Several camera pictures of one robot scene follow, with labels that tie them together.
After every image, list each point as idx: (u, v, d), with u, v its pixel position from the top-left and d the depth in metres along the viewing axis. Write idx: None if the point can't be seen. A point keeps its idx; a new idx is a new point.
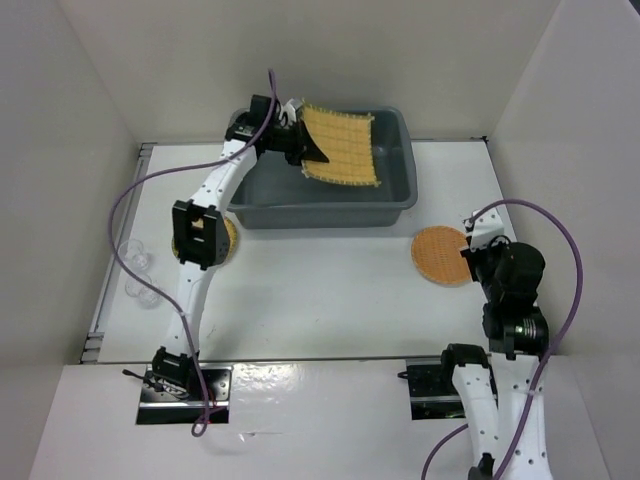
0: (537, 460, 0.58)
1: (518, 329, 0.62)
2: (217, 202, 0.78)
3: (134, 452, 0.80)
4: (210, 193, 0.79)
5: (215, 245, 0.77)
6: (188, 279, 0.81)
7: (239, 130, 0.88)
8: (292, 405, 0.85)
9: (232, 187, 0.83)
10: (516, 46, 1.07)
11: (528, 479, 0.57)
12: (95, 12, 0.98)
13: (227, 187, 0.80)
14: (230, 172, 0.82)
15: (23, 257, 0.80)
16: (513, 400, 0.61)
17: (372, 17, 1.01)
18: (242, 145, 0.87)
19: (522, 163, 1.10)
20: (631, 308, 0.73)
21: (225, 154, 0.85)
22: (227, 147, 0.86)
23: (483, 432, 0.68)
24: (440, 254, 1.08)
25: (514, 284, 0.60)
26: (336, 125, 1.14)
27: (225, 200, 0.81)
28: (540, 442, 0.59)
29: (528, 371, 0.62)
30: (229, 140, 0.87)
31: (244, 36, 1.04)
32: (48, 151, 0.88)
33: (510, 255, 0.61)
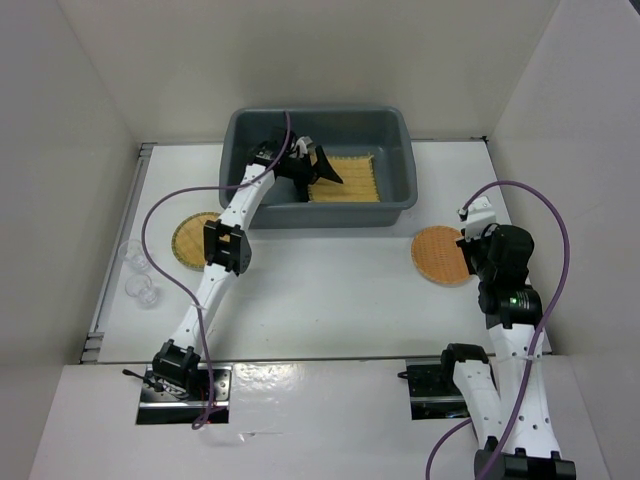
0: (540, 427, 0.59)
1: (514, 301, 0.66)
2: (242, 221, 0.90)
3: (135, 452, 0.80)
4: (235, 213, 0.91)
5: (239, 258, 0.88)
6: (211, 278, 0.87)
7: (260, 154, 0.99)
8: (293, 405, 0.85)
9: (253, 207, 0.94)
10: (516, 46, 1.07)
11: (533, 445, 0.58)
12: (95, 12, 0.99)
13: (250, 207, 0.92)
14: (253, 194, 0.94)
15: (23, 257, 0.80)
16: (512, 368, 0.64)
17: (372, 17, 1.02)
18: (262, 169, 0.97)
19: (522, 162, 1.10)
20: (631, 307, 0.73)
21: (248, 177, 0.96)
22: (249, 170, 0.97)
23: (487, 417, 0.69)
24: (440, 255, 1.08)
25: (506, 259, 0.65)
26: (339, 165, 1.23)
27: (247, 218, 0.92)
28: (542, 408, 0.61)
29: (525, 340, 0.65)
30: (251, 164, 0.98)
31: (244, 35, 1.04)
32: (48, 150, 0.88)
33: (500, 234, 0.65)
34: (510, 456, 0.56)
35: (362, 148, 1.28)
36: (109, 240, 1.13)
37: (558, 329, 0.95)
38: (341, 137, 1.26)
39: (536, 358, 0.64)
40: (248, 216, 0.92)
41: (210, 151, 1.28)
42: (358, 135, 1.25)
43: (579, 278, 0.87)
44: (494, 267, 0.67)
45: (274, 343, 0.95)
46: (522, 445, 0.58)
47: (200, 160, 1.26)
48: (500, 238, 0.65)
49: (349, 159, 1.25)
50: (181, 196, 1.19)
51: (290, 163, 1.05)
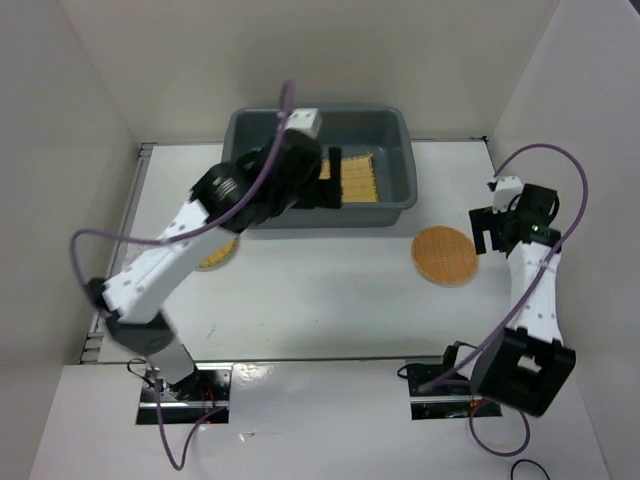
0: (546, 319, 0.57)
1: (536, 228, 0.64)
2: (129, 305, 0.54)
3: (135, 451, 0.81)
4: (125, 289, 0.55)
5: (150, 325, 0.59)
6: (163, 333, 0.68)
7: (220, 185, 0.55)
8: (293, 406, 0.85)
9: (163, 287, 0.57)
10: (516, 45, 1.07)
11: (536, 330, 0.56)
12: (93, 12, 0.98)
13: (151, 285, 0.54)
14: (165, 263, 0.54)
15: (21, 258, 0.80)
16: (525, 273, 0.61)
17: (371, 17, 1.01)
18: (203, 218, 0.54)
19: (523, 163, 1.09)
20: (631, 308, 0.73)
21: (176, 227, 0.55)
22: (181, 212, 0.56)
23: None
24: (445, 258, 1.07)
25: (529, 201, 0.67)
26: None
27: (147, 302, 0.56)
28: (551, 304, 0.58)
29: (541, 253, 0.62)
30: (191, 201, 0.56)
31: (243, 35, 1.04)
32: (47, 151, 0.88)
33: (525, 187, 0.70)
34: (510, 334, 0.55)
35: (362, 148, 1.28)
36: (108, 241, 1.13)
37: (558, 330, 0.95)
38: (341, 137, 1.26)
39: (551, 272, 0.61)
40: (146, 299, 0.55)
41: (210, 151, 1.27)
42: (357, 135, 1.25)
43: (579, 279, 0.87)
44: (523, 217, 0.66)
45: (274, 343, 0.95)
46: (525, 325, 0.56)
47: (200, 160, 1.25)
48: (526, 188, 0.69)
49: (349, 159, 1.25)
50: (180, 195, 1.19)
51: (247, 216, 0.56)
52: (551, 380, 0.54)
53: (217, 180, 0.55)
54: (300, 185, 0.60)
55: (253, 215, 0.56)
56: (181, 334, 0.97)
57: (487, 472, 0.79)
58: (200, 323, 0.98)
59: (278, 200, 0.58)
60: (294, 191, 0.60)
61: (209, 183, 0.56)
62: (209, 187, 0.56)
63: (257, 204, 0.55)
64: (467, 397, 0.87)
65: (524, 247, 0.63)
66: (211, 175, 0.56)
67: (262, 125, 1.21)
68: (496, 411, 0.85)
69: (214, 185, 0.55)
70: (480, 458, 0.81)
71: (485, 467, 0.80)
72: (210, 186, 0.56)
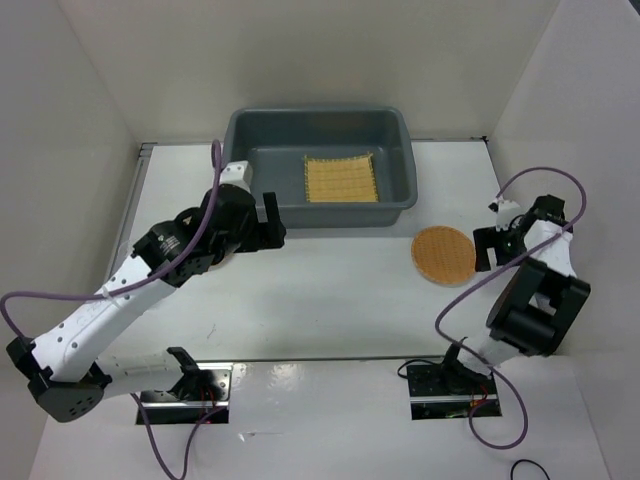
0: (563, 264, 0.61)
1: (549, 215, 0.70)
2: (63, 361, 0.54)
3: (135, 451, 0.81)
4: (59, 345, 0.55)
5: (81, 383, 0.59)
6: (116, 364, 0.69)
7: (162, 241, 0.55)
8: (293, 406, 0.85)
9: (99, 345, 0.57)
10: (516, 45, 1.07)
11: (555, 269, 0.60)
12: (93, 12, 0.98)
13: (86, 342, 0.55)
14: (103, 319, 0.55)
15: (21, 258, 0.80)
16: (540, 233, 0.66)
17: (371, 17, 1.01)
18: (142, 275, 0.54)
19: (523, 163, 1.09)
20: (631, 307, 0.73)
21: (116, 281, 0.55)
22: (123, 267, 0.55)
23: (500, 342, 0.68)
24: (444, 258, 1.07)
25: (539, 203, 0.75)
26: (339, 167, 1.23)
27: (79, 361, 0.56)
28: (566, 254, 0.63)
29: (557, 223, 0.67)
30: (133, 256, 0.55)
31: (243, 35, 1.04)
32: (47, 152, 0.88)
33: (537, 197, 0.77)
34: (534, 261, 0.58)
35: (362, 149, 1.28)
36: (108, 241, 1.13)
37: None
38: (341, 137, 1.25)
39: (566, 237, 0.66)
40: (80, 356, 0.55)
41: (210, 151, 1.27)
42: (357, 135, 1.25)
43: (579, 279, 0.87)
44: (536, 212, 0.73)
45: (274, 343, 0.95)
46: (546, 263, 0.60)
47: (200, 160, 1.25)
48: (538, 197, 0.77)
49: (349, 159, 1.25)
50: (180, 196, 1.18)
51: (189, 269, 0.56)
52: (571, 304, 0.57)
53: (160, 236, 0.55)
54: (241, 237, 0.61)
55: (196, 266, 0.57)
56: (181, 334, 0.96)
57: (486, 471, 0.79)
58: (200, 323, 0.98)
59: (220, 252, 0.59)
60: (236, 243, 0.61)
61: (151, 239, 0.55)
62: (153, 243, 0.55)
63: (202, 256, 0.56)
64: (468, 397, 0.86)
65: (542, 222, 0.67)
66: (154, 232, 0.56)
67: (262, 125, 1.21)
68: (496, 411, 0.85)
69: (156, 242, 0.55)
70: (480, 458, 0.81)
71: (485, 466, 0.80)
72: (153, 242, 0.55)
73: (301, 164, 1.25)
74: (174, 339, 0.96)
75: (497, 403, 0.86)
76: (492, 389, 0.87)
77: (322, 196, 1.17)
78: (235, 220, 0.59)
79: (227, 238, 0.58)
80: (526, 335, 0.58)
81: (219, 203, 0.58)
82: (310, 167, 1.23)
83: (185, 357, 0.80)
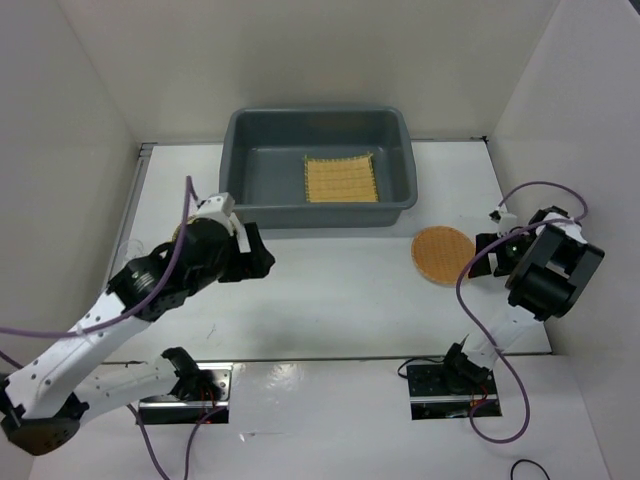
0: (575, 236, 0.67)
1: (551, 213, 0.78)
2: (36, 400, 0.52)
3: (136, 451, 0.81)
4: (30, 384, 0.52)
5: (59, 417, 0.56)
6: (97, 386, 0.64)
7: (135, 277, 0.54)
8: (293, 405, 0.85)
9: (73, 381, 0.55)
10: (516, 45, 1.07)
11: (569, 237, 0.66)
12: (93, 12, 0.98)
13: (60, 379, 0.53)
14: (76, 355, 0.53)
15: (21, 259, 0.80)
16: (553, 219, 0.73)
17: (371, 16, 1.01)
18: (116, 312, 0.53)
19: (523, 162, 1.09)
20: (630, 307, 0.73)
21: (90, 318, 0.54)
22: (98, 303, 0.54)
23: (516, 320, 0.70)
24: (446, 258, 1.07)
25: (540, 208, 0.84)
26: (339, 167, 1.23)
27: (54, 399, 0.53)
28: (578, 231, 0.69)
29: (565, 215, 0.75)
30: (108, 292, 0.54)
31: (242, 35, 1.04)
32: (47, 152, 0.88)
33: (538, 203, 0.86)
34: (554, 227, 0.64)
35: (362, 149, 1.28)
36: (108, 241, 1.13)
37: (559, 330, 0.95)
38: (341, 137, 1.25)
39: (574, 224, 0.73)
40: (54, 393, 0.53)
41: (209, 151, 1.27)
42: (357, 135, 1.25)
43: None
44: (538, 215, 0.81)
45: (274, 343, 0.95)
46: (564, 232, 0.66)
47: (200, 160, 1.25)
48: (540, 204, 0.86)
49: (349, 159, 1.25)
50: (180, 196, 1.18)
51: (162, 305, 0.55)
52: (586, 264, 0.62)
53: (135, 272, 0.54)
54: (217, 269, 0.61)
55: (171, 302, 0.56)
56: (182, 334, 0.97)
57: (486, 471, 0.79)
58: (200, 323, 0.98)
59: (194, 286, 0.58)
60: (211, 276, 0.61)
61: (126, 275, 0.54)
62: (127, 279, 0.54)
63: (177, 292, 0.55)
64: (467, 397, 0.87)
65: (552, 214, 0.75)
66: (129, 267, 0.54)
67: (262, 126, 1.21)
68: (496, 411, 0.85)
69: (131, 277, 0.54)
70: (480, 458, 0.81)
71: (485, 466, 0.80)
72: (127, 278, 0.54)
73: (301, 163, 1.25)
74: (174, 339, 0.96)
75: (497, 403, 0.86)
76: (492, 389, 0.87)
77: (322, 196, 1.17)
78: (209, 253, 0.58)
79: (201, 271, 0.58)
80: (543, 293, 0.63)
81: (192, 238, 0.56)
82: (310, 167, 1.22)
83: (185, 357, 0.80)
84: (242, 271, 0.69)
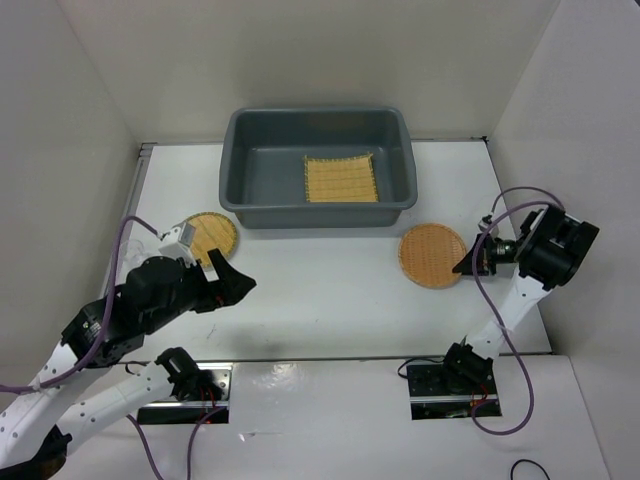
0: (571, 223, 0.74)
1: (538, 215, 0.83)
2: (7, 451, 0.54)
3: (136, 450, 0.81)
4: (2, 435, 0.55)
5: (38, 456, 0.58)
6: (81, 413, 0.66)
7: (85, 328, 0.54)
8: (293, 406, 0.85)
9: (46, 427, 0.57)
10: (516, 46, 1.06)
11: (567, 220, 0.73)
12: (93, 12, 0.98)
13: (27, 430, 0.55)
14: (39, 407, 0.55)
15: (21, 259, 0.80)
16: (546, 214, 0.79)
17: (371, 16, 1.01)
18: (72, 360, 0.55)
19: (523, 163, 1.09)
20: (631, 308, 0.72)
21: (48, 370, 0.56)
22: (53, 355, 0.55)
23: (525, 292, 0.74)
24: (437, 255, 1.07)
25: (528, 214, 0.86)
26: (339, 167, 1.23)
27: (27, 447, 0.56)
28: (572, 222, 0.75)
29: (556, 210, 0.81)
30: (62, 343, 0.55)
31: (242, 35, 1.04)
32: (47, 152, 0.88)
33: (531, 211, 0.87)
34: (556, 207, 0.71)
35: (362, 148, 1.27)
36: (108, 241, 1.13)
37: (559, 330, 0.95)
38: (340, 137, 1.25)
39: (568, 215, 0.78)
40: (24, 443, 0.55)
41: (209, 151, 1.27)
42: (358, 135, 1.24)
43: (581, 280, 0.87)
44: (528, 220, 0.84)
45: (274, 343, 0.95)
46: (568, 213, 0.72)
47: (200, 159, 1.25)
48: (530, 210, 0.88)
49: (349, 159, 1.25)
50: (181, 195, 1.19)
51: (114, 352, 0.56)
52: (584, 236, 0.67)
53: (86, 321, 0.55)
54: (174, 305, 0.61)
55: (125, 348, 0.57)
56: (182, 334, 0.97)
57: (486, 471, 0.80)
58: (200, 323, 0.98)
59: (151, 326, 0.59)
60: (170, 312, 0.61)
61: (77, 327, 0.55)
62: (79, 330, 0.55)
63: (128, 338, 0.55)
64: (467, 397, 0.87)
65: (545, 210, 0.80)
66: (80, 317, 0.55)
67: (262, 126, 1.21)
68: (496, 411, 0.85)
69: (83, 328, 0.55)
70: (480, 458, 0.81)
71: (486, 466, 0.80)
72: (78, 329, 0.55)
73: (301, 164, 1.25)
74: (175, 339, 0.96)
75: (497, 403, 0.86)
76: (492, 389, 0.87)
77: (321, 195, 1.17)
78: (162, 293, 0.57)
79: (157, 311, 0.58)
80: (547, 265, 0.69)
81: (142, 284, 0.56)
82: (309, 168, 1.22)
83: (185, 362, 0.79)
84: (215, 299, 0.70)
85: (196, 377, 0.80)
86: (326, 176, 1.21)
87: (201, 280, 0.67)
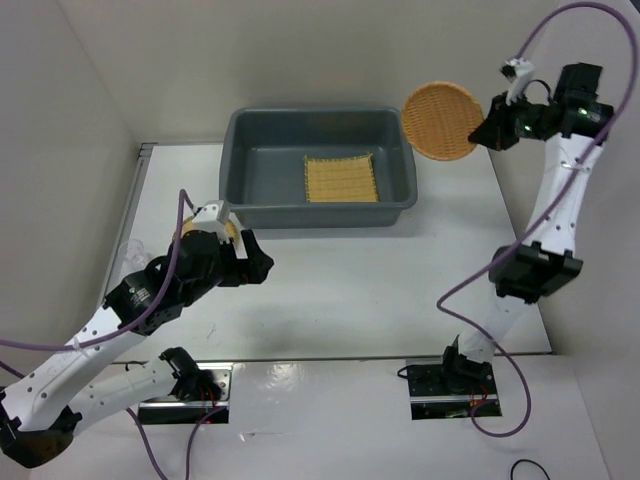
0: (564, 229, 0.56)
1: (583, 112, 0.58)
2: (31, 413, 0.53)
3: (136, 450, 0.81)
4: (27, 396, 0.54)
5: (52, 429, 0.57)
6: (91, 395, 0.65)
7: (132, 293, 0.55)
8: (292, 406, 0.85)
9: (66, 396, 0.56)
10: (515, 46, 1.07)
11: (550, 237, 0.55)
12: (93, 11, 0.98)
13: (56, 392, 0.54)
14: (67, 372, 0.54)
15: (20, 258, 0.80)
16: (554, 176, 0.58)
17: (371, 15, 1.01)
18: (114, 326, 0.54)
19: (523, 163, 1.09)
20: (630, 307, 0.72)
21: (87, 333, 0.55)
22: (94, 317, 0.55)
23: (508, 309, 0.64)
24: (450, 112, 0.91)
25: (570, 84, 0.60)
26: (339, 167, 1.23)
27: (48, 413, 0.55)
28: (572, 213, 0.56)
29: (578, 150, 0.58)
30: (105, 307, 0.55)
31: (241, 34, 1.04)
32: (48, 152, 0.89)
33: (580, 82, 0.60)
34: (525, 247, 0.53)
35: (362, 148, 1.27)
36: (107, 241, 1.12)
37: (559, 330, 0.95)
38: (340, 137, 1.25)
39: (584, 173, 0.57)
40: (48, 407, 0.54)
41: (209, 151, 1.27)
42: (358, 135, 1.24)
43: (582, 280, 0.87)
44: (564, 98, 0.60)
45: (274, 343, 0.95)
46: (540, 239, 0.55)
47: (200, 160, 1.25)
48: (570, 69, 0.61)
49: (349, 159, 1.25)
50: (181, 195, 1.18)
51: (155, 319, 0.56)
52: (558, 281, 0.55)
53: (131, 287, 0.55)
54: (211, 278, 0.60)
55: (166, 316, 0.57)
56: (182, 334, 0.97)
57: (487, 470, 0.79)
58: (200, 323, 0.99)
59: (194, 296, 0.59)
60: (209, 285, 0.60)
61: (123, 291, 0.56)
62: (124, 295, 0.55)
63: (170, 305, 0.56)
64: (467, 397, 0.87)
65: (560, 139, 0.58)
66: (125, 283, 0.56)
67: (262, 126, 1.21)
68: (496, 411, 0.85)
69: (129, 292, 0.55)
70: (480, 458, 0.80)
71: (485, 466, 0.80)
72: (124, 294, 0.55)
73: (301, 163, 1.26)
74: (175, 339, 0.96)
75: (497, 403, 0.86)
76: (492, 388, 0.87)
77: (322, 194, 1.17)
78: (202, 264, 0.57)
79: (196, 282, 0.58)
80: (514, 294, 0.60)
81: (183, 254, 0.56)
82: (309, 168, 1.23)
83: (189, 357, 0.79)
84: (240, 277, 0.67)
85: (196, 377, 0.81)
86: (327, 175, 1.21)
87: (228, 256, 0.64)
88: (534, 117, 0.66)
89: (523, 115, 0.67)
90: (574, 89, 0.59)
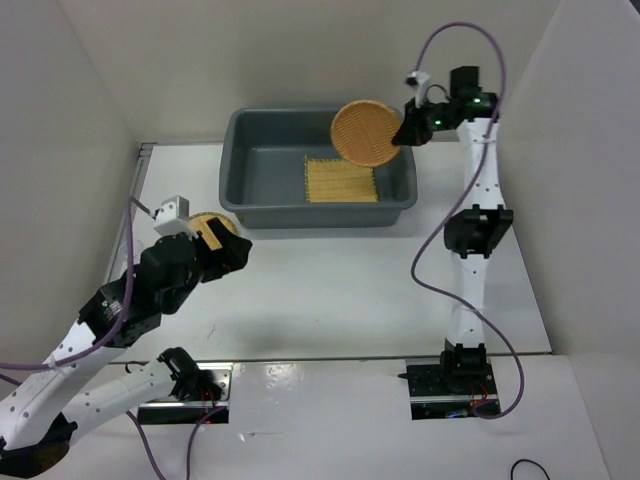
0: (492, 190, 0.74)
1: (477, 101, 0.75)
2: (14, 431, 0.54)
3: (136, 450, 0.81)
4: (12, 415, 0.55)
5: (43, 442, 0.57)
6: (87, 402, 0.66)
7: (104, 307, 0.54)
8: (292, 406, 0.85)
9: (53, 412, 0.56)
10: (516, 46, 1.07)
11: (483, 200, 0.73)
12: (93, 12, 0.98)
13: (39, 410, 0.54)
14: (48, 389, 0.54)
15: (20, 259, 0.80)
16: (472, 152, 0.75)
17: (371, 15, 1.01)
18: (90, 342, 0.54)
19: (523, 163, 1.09)
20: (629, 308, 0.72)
21: (64, 349, 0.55)
22: (70, 333, 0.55)
23: (475, 270, 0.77)
24: (369, 129, 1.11)
25: (462, 81, 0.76)
26: (338, 167, 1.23)
27: (36, 429, 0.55)
28: (494, 175, 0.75)
29: (482, 128, 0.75)
30: (80, 322, 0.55)
31: (241, 34, 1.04)
32: (48, 152, 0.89)
33: (467, 78, 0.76)
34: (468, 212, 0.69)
35: None
36: (108, 241, 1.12)
37: (559, 330, 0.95)
38: None
39: (492, 143, 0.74)
40: (34, 424, 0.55)
41: (209, 151, 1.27)
42: None
43: (581, 280, 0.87)
44: (462, 93, 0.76)
45: (274, 343, 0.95)
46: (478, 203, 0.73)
47: (199, 160, 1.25)
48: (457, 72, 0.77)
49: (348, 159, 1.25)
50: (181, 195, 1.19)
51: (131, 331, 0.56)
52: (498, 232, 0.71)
53: (104, 300, 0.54)
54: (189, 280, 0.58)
55: (143, 326, 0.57)
56: (182, 335, 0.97)
57: (487, 471, 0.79)
58: (200, 323, 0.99)
59: (170, 304, 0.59)
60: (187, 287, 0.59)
61: (96, 305, 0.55)
62: (97, 308, 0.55)
63: (145, 316, 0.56)
64: (467, 397, 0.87)
65: (468, 125, 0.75)
66: (98, 296, 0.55)
67: (262, 126, 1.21)
68: (496, 411, 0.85)
69: (102, 306, 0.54)
70: (480, 458, 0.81)
71: (485, 466, 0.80)
72: (97, 308, 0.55)
73: (300, 163, 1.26)
74: (175, 339, 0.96)
75: (497, 403, 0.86)
76: (492, 389, 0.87)
77: (322, 194, 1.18)
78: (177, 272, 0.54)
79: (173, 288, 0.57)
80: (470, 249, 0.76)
81: (156, 264, 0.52)
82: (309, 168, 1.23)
83: (189, 361, 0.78)
84: (220, 266, 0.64)
85: (196, 378, 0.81)
86: (327, 175, 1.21)
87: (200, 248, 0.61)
88: (441, 112, 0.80)
89: (433, 113, 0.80)
90: (466, 86, 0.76)
